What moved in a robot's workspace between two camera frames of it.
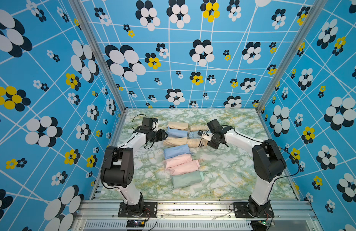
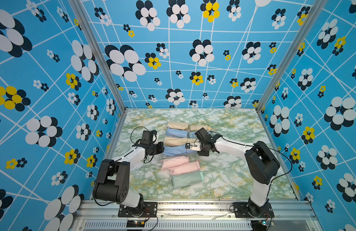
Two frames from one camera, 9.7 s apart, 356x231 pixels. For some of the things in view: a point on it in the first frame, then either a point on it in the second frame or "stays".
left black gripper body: x=157 y=136 -> x=156 y=148
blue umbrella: x=194 y=134 stays
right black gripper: x=212 y=145 -> x=202 y=153
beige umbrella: x=196 y=127 stays
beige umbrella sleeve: x=172 y=141 stays
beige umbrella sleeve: x=178 y=125 stays
